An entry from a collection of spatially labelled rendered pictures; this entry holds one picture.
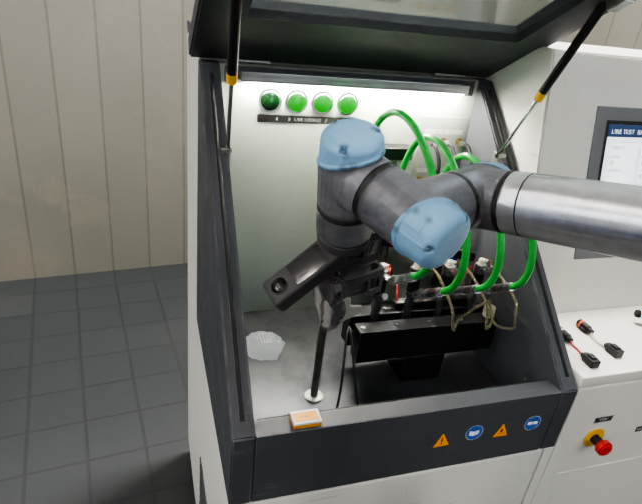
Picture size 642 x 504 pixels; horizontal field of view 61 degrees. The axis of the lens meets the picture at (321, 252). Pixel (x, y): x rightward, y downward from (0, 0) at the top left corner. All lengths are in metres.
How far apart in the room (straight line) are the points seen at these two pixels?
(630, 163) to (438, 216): 0.94
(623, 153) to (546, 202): 0.82
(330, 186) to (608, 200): 0.29
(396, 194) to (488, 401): 0.62
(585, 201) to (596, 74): 0.77
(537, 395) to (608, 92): 0.68
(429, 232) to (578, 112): 0.83
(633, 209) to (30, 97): 2.71
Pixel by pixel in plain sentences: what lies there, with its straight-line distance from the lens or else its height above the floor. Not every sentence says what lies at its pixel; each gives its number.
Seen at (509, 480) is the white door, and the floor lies 0.71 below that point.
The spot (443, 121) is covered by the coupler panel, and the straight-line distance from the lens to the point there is 1.39.
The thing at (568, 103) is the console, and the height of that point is 1.45.
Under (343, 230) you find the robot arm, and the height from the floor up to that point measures 1.36.
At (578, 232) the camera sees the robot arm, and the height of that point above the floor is 1.43.
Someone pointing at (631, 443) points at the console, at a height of 0.75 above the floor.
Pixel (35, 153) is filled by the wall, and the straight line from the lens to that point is 3.04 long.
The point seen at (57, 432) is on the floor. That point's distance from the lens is 2.36.
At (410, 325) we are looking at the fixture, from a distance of 1.20.
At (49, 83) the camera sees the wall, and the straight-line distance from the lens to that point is 2.95.
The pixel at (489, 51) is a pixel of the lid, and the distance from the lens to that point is 1.30.
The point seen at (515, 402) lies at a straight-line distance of 1.15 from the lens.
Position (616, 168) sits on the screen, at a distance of 1.42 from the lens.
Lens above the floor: 1.63
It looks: 27 degrees down
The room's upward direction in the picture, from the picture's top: 7 degrees clockwise
